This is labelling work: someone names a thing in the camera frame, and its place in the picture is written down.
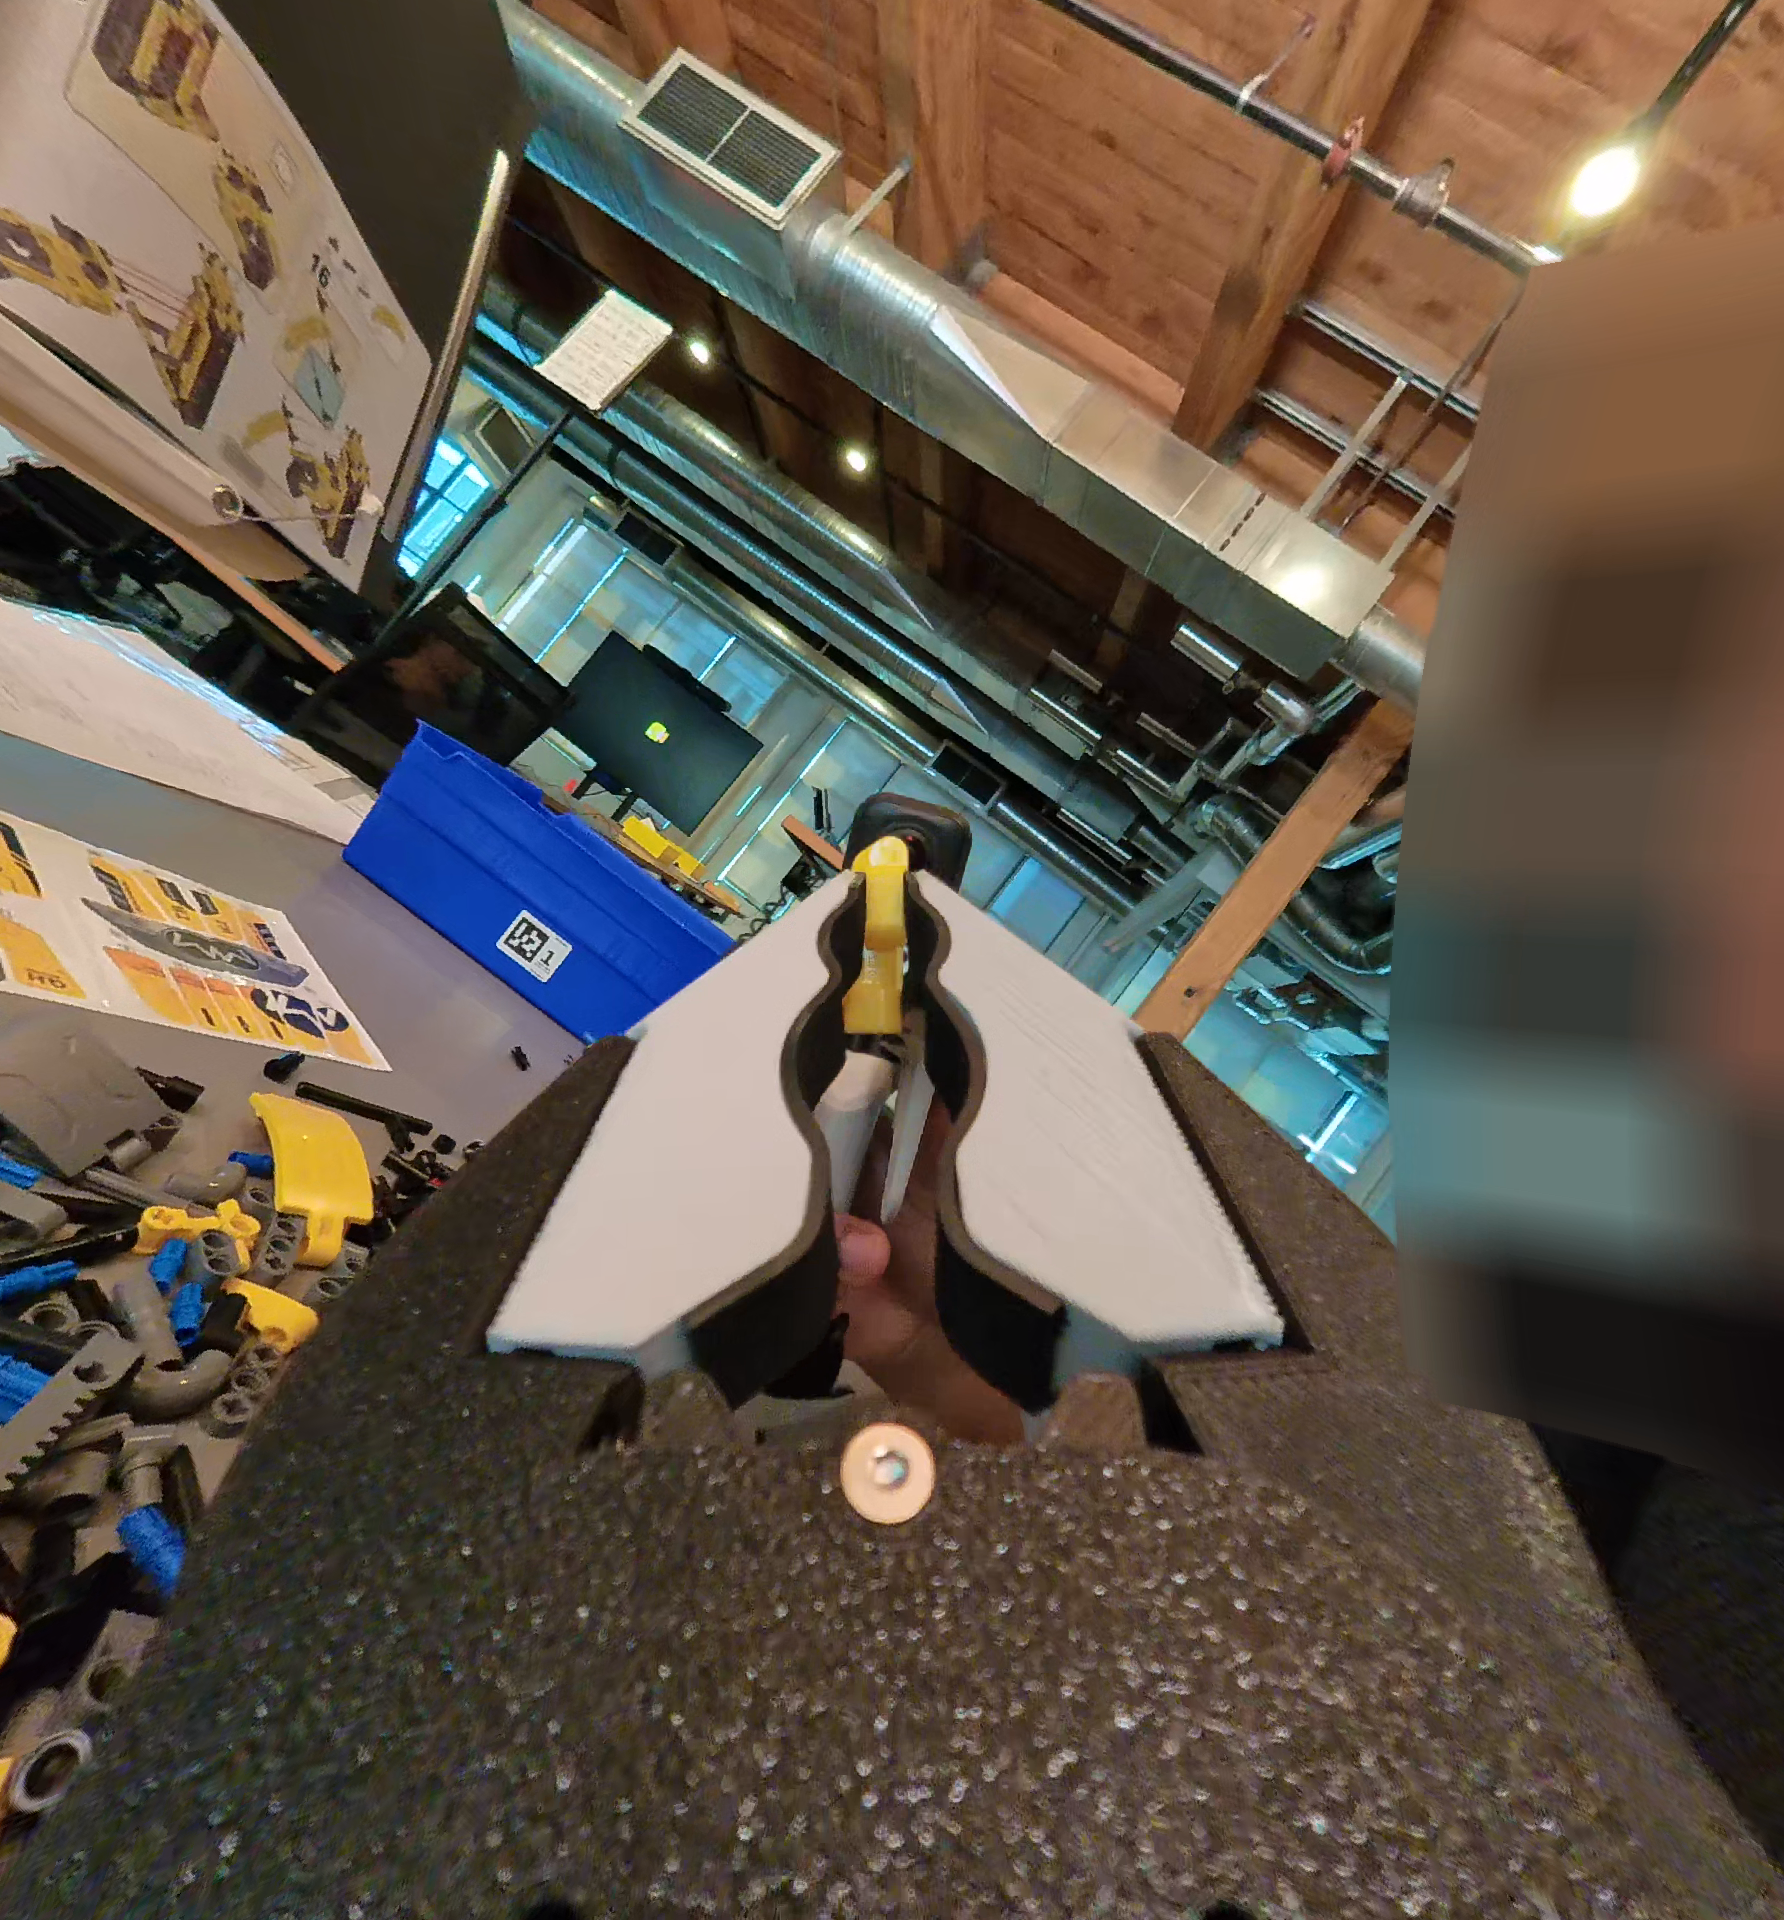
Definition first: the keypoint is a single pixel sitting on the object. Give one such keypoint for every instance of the white paper sign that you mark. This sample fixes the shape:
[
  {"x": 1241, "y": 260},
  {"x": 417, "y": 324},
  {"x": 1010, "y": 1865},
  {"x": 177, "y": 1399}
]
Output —
[{"x": 605, "y": 347}]

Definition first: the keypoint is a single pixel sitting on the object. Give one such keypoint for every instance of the white paper sheet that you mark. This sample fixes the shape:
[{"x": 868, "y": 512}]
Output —
[{"x": 79, "y": 677}]

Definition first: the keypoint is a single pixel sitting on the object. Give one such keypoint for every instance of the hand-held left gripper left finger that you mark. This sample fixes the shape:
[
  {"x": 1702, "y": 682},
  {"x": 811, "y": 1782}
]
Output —
[{"x": 651, "y": 1184}]

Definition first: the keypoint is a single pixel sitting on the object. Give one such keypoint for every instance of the dark glossy panel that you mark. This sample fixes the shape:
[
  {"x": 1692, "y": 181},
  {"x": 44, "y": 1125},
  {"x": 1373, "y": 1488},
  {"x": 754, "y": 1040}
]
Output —
[{"x": 426, "y": 689}]

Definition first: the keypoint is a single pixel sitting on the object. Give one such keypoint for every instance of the hanging instruction booklet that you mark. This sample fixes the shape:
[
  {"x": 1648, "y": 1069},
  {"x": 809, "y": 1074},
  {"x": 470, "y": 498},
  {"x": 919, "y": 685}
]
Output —
[{"x": 158, "y": 223}]

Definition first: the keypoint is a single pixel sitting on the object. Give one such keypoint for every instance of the person's dark garment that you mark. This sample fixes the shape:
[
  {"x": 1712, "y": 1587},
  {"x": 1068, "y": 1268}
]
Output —
[{"x": 1718, "y": 1635}]

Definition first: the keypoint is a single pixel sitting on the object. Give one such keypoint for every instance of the white vent grille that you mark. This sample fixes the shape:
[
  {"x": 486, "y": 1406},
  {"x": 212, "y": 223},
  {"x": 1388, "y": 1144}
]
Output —
[{"x": 727, "y": 135}]

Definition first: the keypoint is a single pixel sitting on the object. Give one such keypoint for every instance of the yellow building piece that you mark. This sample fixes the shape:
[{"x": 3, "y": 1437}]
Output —
[{"x": 878, "y": 930}]

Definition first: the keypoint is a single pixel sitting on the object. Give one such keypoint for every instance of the black monitor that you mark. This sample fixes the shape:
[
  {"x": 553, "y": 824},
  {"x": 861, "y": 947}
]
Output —
[{"x": 658, "y": 728}]

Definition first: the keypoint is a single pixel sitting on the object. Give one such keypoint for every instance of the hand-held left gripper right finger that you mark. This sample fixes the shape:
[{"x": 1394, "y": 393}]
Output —
[{"x": 1100, "y": 1155}]

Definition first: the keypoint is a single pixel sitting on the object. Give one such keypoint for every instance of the silver air duct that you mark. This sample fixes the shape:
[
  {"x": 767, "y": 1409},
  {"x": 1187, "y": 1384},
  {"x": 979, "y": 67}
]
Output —
[{"x": 982, "y": 361}]

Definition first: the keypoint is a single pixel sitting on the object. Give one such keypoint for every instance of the ceiling lamp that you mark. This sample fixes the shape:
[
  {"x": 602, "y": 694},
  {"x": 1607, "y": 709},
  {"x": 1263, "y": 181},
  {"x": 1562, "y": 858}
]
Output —
[{"x": 1607, "y": 181}]

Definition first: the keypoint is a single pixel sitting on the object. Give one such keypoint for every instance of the black document stand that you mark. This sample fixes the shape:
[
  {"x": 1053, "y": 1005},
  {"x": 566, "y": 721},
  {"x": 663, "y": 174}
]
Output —
[{"x": 384, "y": 151}]

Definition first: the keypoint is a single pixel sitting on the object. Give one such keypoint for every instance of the yellow printed instruction sheet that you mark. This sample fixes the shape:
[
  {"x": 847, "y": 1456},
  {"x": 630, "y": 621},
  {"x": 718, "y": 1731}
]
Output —
[{"x": 158, "y": 930}]

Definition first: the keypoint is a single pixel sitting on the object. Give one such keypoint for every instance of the pile of building pieces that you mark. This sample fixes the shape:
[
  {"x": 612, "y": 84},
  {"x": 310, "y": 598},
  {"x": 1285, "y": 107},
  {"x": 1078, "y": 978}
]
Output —
[{"x": 79, "y": 1351}]

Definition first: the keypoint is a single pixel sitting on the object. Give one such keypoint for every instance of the black ceiling pipe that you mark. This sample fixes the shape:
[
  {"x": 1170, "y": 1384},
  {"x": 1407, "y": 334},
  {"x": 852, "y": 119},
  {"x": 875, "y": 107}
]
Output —
[{"x": 1284, "y": 123}]

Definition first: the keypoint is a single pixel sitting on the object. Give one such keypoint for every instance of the blue plastic bin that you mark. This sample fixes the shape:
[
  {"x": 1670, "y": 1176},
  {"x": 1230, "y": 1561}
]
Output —
[{"x": 456, "y": 855}]

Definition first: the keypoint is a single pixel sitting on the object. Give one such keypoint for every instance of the person's right hand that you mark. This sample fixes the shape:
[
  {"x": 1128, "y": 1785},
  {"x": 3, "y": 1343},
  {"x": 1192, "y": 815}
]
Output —
[{"x": 892, "y": 1313}]

